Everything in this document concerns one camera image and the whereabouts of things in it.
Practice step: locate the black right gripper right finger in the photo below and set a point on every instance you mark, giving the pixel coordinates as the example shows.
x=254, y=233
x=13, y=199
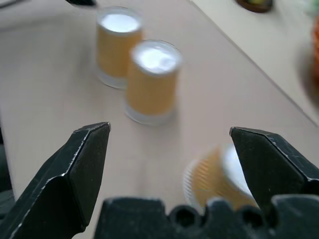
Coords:
x=269, y=169

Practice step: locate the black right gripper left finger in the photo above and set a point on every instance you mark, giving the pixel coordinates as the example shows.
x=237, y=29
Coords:
x=62, y=181

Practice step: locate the orange fruit in dark dish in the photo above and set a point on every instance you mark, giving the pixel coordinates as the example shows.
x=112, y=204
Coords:
x=311, y=62

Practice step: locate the dark round bowl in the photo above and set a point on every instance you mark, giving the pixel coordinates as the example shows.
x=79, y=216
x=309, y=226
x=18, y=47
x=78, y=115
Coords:
x=254, y=5

